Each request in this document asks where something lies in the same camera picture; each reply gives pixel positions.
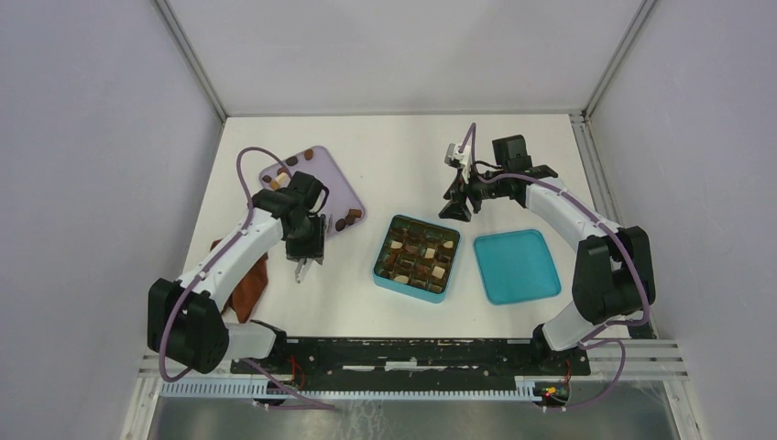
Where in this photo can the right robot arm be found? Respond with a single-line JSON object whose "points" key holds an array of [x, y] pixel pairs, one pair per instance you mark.
{"points": [[613, 282]]}

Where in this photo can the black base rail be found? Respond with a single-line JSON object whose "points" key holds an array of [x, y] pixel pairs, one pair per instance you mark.
{"points": [[413, 364]]}

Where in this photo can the metal kitchen tongs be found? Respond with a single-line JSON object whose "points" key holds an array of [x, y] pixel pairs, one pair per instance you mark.
{"points": [[310, 248]]}

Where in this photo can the teal box lid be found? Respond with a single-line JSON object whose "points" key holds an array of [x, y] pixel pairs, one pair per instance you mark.
{"points": [[516, 267]]}

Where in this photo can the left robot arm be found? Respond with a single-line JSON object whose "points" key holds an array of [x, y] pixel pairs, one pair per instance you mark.
{"points": [[185, 322]]}

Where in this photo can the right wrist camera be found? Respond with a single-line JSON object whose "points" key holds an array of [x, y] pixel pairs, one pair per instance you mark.
{"points": [[460, 157]]}

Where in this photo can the purple tray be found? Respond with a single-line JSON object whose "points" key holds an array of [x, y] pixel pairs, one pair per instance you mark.
{"points": [[343, 209]]}

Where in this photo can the teal chocolate box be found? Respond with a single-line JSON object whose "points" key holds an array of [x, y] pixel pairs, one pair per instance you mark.
{"points": [[427, 257]]}

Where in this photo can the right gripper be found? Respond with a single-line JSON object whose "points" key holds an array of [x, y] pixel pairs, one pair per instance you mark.
{"points": [[456, 209]]}

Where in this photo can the brown cloth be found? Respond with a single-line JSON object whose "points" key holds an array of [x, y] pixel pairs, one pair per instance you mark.
{"points": [[247, 293]]}

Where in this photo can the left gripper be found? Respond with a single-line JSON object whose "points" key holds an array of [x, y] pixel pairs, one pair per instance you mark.
{"points": [[312, 249]]}

